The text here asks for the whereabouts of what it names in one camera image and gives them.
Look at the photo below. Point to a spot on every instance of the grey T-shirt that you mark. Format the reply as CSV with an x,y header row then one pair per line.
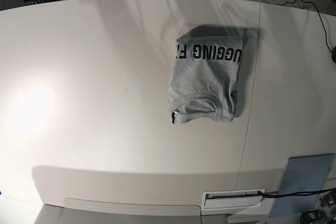
x,y
203,82

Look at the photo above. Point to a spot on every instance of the blue-grey board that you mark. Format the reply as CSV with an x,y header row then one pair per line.
x,y
302,173

